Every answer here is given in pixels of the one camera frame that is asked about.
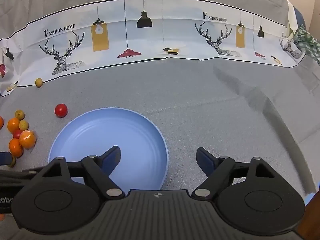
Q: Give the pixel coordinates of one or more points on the blue fabric object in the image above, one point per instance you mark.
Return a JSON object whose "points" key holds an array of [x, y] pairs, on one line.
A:
{"points": [[298, 15]]}

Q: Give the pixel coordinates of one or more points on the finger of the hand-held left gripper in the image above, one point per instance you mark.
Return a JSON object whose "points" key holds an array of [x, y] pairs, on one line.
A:
{"points": [[20, 175], [5, 158]]}

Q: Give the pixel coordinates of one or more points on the brown wooden furniture piece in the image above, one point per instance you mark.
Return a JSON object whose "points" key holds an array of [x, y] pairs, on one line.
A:
{"points": [[312, 215]]}

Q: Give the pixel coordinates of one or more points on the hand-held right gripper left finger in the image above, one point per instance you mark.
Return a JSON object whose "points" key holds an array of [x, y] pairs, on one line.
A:
{"points": [[112, 158]]}

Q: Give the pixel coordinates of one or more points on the blue round plate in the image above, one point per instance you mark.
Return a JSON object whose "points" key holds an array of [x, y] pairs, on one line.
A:
{"points": [[112, 130]]}

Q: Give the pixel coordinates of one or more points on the green checkered cloth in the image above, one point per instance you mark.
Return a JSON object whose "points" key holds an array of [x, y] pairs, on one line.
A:
{"points": [[306, 40]]}

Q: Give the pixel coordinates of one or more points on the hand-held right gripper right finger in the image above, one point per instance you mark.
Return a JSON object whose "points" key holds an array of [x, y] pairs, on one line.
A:
{"points": [[205, 160]]}

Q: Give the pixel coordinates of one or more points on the plastic-wrapped orange mandarin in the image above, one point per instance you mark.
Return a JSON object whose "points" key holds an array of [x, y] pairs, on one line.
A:
{"points": [[27, 139]]}

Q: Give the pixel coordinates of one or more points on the red cherry tomato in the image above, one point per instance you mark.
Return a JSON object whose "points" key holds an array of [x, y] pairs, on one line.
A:
{"points": [[61, 110], [17, 134]]}

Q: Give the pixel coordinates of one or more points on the white deer printed cloth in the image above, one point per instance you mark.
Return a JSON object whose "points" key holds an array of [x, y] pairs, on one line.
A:
{"points": [[175, 30]]}

